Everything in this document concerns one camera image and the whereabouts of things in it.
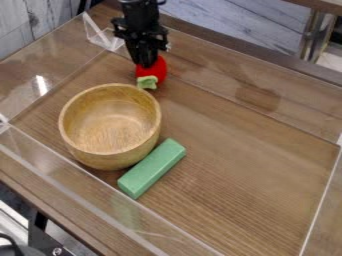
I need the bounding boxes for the red plush fruit green stem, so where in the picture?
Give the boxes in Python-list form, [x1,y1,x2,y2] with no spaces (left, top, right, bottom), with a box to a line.
[135,56,167,90]

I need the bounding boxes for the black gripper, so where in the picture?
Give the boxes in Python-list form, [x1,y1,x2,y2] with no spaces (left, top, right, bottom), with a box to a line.
[111,5,169,68]

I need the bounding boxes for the black table frame bracket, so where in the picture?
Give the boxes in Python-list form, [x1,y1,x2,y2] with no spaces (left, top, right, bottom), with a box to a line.
[29,211,77,256]

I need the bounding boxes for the clear acrylic tray wall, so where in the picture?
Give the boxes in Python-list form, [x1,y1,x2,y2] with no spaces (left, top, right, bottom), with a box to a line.
[0,115,224,256]

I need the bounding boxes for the green rectangular block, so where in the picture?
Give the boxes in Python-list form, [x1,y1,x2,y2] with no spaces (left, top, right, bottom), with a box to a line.
[118,138,188,199]

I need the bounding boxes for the black cable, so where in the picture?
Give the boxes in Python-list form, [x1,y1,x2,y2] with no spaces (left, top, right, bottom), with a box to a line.
[0,233,29,256]

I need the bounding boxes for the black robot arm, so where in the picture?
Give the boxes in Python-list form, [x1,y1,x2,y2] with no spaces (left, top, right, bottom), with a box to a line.
[111,0,169,68]

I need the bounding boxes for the metal table leg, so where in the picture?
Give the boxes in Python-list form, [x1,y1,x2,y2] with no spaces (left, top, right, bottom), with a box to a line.
[300,10,337,63]

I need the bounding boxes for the wooden bowl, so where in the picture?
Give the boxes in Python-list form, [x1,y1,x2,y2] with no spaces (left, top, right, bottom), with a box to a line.
[58,83,162,171]

